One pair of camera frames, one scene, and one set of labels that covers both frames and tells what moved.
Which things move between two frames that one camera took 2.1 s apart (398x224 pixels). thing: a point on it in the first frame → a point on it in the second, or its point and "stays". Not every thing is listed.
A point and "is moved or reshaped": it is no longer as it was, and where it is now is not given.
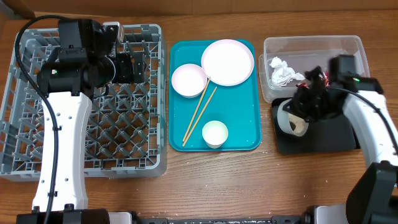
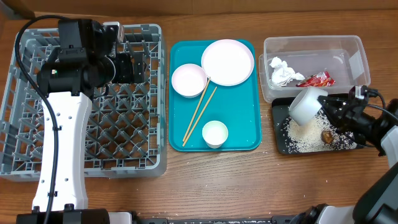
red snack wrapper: [324, 76] stays
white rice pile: [299, 122] → [308, 139]
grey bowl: [291, 124] is moved or reshaped
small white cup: [215, 133] stays
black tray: [334, 132] stays
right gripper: [311, 86] → [339, 111]
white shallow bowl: [189, 80] stays
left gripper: [125, 75] stays
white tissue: [282, 74] stays
